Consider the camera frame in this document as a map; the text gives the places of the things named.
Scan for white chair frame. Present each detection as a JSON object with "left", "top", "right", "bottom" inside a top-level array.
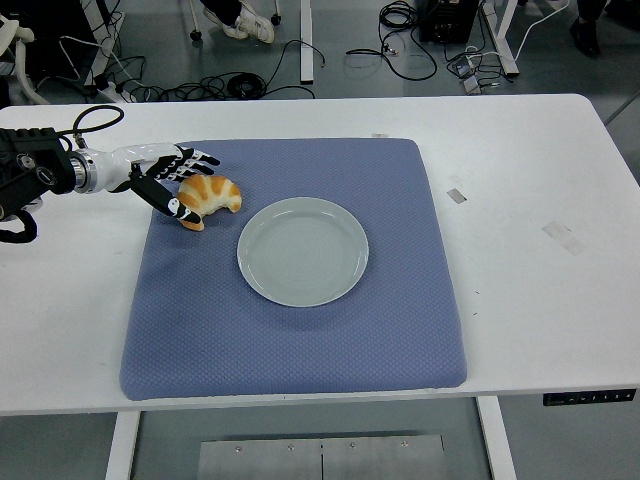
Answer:
[{"left": 0, "top": 13, "right": 52, "bottom": 105}]

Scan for blue quilted mat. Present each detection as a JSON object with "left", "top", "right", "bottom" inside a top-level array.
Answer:
[{"left": 118, "top": 138, "right": 469, "bottom": 403}]

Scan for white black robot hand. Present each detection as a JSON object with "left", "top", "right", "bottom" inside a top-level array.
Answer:
[{"left": 93, "top": 142, "right": 222, "bottom": 225}]

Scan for bundled black cable loops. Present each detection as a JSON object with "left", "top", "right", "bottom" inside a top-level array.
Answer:
[{"left": 378, "top": 0, "right": 417, "bottom": 29}]

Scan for large clear tape piece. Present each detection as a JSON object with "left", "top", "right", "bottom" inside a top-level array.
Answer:
[{"left": 541, "top": 220, "right": 586, "bottom": 256}]

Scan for golden striped croissant bread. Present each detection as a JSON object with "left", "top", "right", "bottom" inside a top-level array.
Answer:
[{"left": 177, "top": 174, "right": 243, "bottom": 232}]

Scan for grey power adapter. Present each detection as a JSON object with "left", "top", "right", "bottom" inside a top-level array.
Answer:
[{"left": 449, "top": 55, "right": 484, "bottom": 79}]

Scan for black equipment box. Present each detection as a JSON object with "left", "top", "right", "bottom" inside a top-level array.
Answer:
[{"left": 418, "top": 0, "right": 479, "bottom": 44}]

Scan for white background table leg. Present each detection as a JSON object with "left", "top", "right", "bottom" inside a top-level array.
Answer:
[
  {"left": 298, "top": 0, "right": 315, "bottom": 84},
  {"left": 483, "top": 0, "right": 521, "bottom": 77}
]

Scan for white floor cable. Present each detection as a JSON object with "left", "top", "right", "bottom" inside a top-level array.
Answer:
[{"left": 514, "top": 0, "right": 547, "bottom": 59}]

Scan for white power strip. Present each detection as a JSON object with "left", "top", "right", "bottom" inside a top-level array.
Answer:
[{"left": 94, "top": 79, "right": 132, "bottom": 104}]

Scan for coiled black floor cable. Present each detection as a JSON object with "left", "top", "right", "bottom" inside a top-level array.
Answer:
[{"left": 227, "top": 72, "right": 267, "bottom": 100}]

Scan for long black floor cable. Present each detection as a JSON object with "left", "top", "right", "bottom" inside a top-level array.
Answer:
[{"left": 264, "top": 39, "right": 327, "bottom": 99}]

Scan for grey metal plate with screws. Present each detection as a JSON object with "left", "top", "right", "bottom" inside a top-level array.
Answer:
[{"left": 197, "top": 434, "right": 446, "bottom": 480}]

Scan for person's foot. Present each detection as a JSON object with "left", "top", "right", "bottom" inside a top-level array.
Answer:
[
  {"left": 202, "top": 0, "right": 250, "bottom": 41},
  {"left": 569, "top": 16, "right": 602, "bottom": 58},
  {"left": 234, "top": 2, "right": 276, "bottom": 43}
]

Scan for black table control panel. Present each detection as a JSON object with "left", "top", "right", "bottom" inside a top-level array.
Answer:
[{"left": 542, "top": 387, "right": 637, "bottom": 407}]

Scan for pale grey round plate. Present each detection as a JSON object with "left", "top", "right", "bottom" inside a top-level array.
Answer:
[{"left": 236, "top": 196, "right": 370, "bottom": 308}]

